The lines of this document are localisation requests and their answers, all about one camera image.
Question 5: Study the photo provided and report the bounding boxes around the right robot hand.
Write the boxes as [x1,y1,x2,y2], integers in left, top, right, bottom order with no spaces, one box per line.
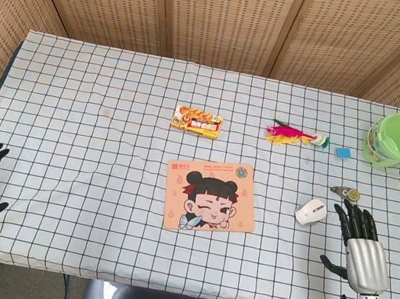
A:
[315,197,400,298]

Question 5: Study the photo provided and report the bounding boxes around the woven bamboo folding screen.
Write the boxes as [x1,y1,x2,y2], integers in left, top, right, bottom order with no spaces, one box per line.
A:
[0,0,400,247]

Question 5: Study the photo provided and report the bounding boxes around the yellow orange food box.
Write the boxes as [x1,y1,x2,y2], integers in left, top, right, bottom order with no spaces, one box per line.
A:
[169,103,226,141]

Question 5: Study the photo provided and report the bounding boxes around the white computer mouse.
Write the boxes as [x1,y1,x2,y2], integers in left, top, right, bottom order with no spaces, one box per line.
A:
[292,195,329,229]

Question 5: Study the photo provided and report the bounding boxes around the green plastic bucket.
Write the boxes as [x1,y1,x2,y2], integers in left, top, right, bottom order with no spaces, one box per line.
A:
[360,107,400,172]

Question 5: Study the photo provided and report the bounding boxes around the colourful feather shuttlecock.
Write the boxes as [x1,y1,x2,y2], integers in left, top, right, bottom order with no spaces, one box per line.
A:
[263,117,333,155]

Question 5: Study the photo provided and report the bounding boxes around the blue square eraser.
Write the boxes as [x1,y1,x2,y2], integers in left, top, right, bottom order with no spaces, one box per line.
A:
[334,145,353,161]

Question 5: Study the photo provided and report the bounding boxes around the checkered white tablecloth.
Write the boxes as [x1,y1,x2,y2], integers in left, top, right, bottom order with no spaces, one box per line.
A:
[0,24,400,299]

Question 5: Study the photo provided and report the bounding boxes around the cartoon girl mouse pad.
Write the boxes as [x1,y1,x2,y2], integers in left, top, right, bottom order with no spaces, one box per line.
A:
[155,150,266,245]

